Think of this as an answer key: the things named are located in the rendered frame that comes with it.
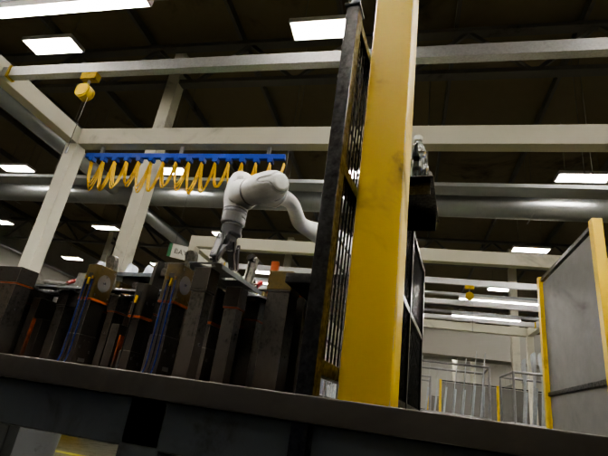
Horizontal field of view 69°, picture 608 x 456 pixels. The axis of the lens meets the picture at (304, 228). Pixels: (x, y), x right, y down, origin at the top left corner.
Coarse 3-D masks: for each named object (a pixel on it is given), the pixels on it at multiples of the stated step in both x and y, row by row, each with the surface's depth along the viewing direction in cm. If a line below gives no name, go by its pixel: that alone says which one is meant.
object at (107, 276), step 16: (96, 272) 152; (112, 272) 158; (96, 288) 151; (80, 304) 150; (96, 304) 152; (80, 320) 147; (96, 320) 152; (80, 336) 145; (64, 352) 142; (80, 352) 145
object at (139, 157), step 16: (96, 160) 536; (112, 160) 524; (128, 160) 520; (160, 160) 508; (176, 160) 503; (192, 160) 503; (240, 160) 485; (256, 160) 481; (272, 160) 478; (96, 176) 522; (112, 176) 516; (144, 176) 506; (160, 176) 499; (208, 176) 486; (224, 176) 487
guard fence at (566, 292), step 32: (576, 256) 301; (544, 288) 371; (576, 288) 299; (544, 320) 365; (576, 320) 296; (544, 352) 356; (576, 352) 293; (544, 384) 350; (576, 384) 291; (576, 416) 288
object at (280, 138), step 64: (0, 0) 347; (0, 64) 436; (64, 128) 519; (128, 128) 532; (192, 128) 512; (256, 128) 493; (320, 128) 476; (448, 128) 445; (512, 128) 431; (576, 128) 417
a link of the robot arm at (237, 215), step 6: (228, 210) 161; (234, 210) 161; (240, 210) 161; (222, 216) 162; (228, 216) 160; (234, 216) 160; (240, 216) 161; (246, 216) 166; (222, 222) 162; (234, 222) 161; (240, 222) 161
